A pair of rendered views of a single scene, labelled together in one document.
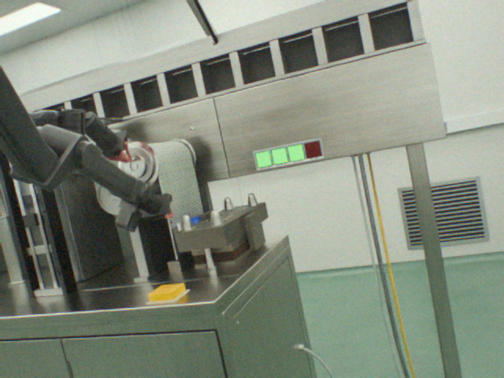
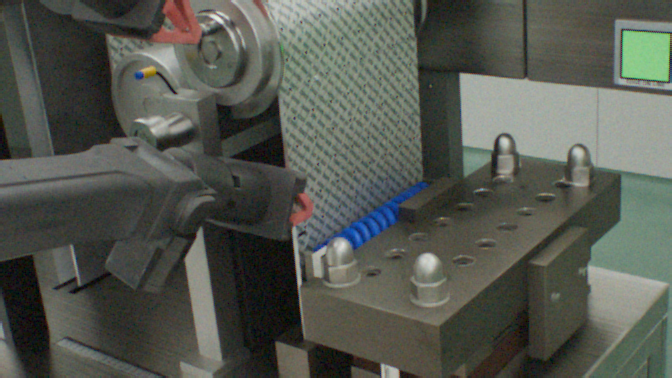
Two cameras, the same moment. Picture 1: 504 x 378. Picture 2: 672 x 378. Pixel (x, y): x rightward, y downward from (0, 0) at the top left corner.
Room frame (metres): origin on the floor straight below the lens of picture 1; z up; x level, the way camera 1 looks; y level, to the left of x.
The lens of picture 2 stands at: (0.53, -0.06, 1.48)
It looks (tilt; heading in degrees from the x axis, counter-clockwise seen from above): 22 degrees down; 19
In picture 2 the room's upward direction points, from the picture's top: 5 degrees counter-clockwise
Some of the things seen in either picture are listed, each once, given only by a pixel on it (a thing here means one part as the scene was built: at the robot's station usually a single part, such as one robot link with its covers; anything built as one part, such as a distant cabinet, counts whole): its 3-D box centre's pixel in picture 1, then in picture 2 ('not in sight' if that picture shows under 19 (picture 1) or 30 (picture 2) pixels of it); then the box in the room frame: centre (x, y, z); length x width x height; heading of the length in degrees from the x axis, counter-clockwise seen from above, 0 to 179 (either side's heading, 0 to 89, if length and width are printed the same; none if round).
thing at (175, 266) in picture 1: (194, 254); (371, 304); (1.51, 0.24, 0.92); 0.28 x 0.04 x 0.04; 159
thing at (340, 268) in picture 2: (186, 222); (339, 259); (1.36, 0.22, 1.05); 0.04 x 0.04 x 0.04
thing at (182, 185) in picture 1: (183, 198); (358, 146); (1.51, 0.24, 1.11); 0.23 x 0.01 x 0.18; 159
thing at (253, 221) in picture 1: (255, 230); (561, 292); (1.49, 0.02, 0.96); 0.10 x 0.03 x 0.11; 159
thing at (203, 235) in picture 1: (226, 224); (475, 249); (1.50, 0.11, 1.00); 0.40 x 0.16 x 0.06; 159
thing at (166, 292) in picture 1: (167, 292); not in sight; (1.14, 0.27, 0.91); 0.07 x 0.07 x 0.02; 69
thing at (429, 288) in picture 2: (215, 217); (428, 275); (1.34, 0.13, 1.05); 0.04 x 0.04 x 0.04
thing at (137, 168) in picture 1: (136, 165); (216, 49); (1.41, 0.34, 1.25); 0.07 x 0.02 x 0.07; 69
